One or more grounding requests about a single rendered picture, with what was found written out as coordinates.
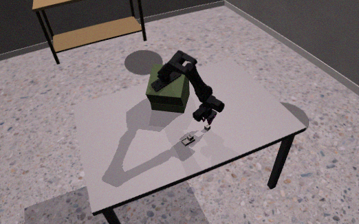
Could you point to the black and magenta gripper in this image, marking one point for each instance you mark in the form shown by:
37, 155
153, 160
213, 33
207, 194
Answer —
210, 118

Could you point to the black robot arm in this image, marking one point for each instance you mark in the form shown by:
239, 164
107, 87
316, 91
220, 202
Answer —
174, 69

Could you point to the white cube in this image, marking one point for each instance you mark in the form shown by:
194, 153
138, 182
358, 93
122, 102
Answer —
190, 137
207, 127

